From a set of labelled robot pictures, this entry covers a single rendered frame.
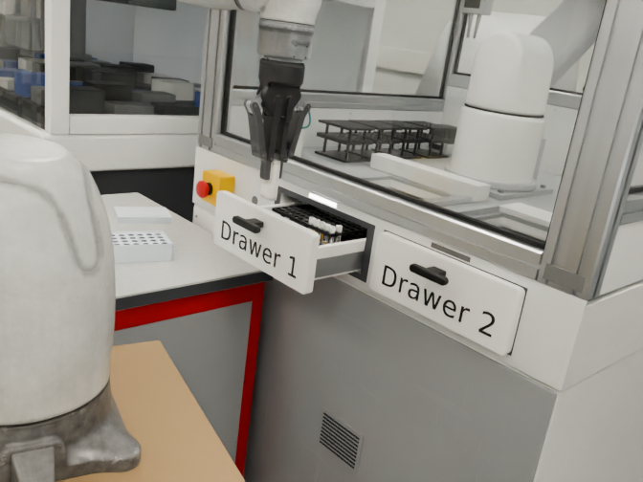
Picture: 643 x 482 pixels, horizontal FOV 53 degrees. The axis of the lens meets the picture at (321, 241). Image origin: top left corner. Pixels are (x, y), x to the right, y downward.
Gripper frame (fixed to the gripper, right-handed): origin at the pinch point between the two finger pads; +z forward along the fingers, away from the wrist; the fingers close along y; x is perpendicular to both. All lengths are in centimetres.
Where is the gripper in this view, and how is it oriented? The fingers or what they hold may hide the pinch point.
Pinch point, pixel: (270, 179)
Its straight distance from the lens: 113.6
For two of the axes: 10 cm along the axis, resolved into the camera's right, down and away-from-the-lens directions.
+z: -1.3, 9.4, 3.1
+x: -6.6, -3.1, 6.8
